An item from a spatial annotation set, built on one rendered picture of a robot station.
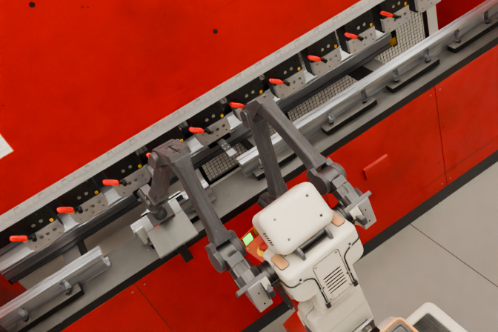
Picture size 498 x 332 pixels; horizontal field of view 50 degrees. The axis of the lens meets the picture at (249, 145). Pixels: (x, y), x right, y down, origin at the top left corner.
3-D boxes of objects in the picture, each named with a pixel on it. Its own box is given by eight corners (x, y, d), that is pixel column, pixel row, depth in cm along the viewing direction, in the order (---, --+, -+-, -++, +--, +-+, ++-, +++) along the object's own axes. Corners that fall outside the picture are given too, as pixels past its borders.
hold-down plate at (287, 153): (259, 181, 246) (256, 176, 245) (253, 175, 250) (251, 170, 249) (311, 147, 252) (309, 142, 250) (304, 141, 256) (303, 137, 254)
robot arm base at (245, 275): (238, 296, 162) (269, 273, 165) (222, 275, 164) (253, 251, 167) (237, 298, 170) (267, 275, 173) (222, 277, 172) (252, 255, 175)
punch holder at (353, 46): (351, 56, 243) (344, 25, 233) (340, 50, 249) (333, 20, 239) (377, 40, 246) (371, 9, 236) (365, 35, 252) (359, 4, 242)
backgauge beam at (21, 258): (12, 286, 247) (-2, 273, 240) (8, 267, 257) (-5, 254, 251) (398, 44, 290) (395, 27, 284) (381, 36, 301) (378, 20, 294)
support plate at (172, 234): (161, 259, 214) (159, 257, 213) (141, 221, 234) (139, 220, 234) (198, 234, 217) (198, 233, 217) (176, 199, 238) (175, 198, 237)
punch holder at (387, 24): (385, 35, 247) (380, 4, 237) (374, 30, 253) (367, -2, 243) (410, 19, 250) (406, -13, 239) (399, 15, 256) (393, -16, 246)
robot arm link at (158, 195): (157, 163, 167) (185, 147, 172) (147, 150, 169) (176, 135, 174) (149, 215, 204) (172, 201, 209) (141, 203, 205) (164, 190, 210)
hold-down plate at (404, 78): (393, 93, 261) (392, 89, 260) (386, 90, 266) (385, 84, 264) (440, 63, 267) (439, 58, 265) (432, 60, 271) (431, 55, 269)
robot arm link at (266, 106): (247, 92, 188) (267, 82, 193) (237, 114, 198) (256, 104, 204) (330, 189, 176) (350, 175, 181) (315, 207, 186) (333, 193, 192)
